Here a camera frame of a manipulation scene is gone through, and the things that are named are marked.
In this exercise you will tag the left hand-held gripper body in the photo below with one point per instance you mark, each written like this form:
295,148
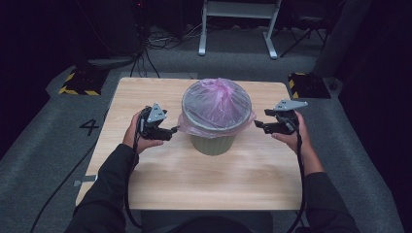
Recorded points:
152,129

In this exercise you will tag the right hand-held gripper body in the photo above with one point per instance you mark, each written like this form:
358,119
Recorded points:
286,124

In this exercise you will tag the green plastic trash bin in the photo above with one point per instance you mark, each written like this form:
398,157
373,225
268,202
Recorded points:
212,145

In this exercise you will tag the pink plastic trash bag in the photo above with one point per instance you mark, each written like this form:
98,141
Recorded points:
217,97

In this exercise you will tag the person's right hand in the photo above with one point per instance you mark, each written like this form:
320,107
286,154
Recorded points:
299,139

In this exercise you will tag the person's left hand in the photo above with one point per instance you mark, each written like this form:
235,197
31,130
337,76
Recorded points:
132,136

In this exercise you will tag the black yellow striped base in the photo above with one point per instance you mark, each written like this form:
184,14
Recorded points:
309,85
82,82

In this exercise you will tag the grey tape strip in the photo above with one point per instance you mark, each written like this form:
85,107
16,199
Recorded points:
87,179

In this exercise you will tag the black tripod stand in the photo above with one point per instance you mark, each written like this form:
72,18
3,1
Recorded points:
306,29

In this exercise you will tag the person's lap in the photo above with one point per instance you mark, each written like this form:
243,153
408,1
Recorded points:
207,223

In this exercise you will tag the white metal stand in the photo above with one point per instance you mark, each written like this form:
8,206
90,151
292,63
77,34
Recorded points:
238,9

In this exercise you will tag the grey post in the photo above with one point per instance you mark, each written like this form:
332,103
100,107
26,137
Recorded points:
340,39

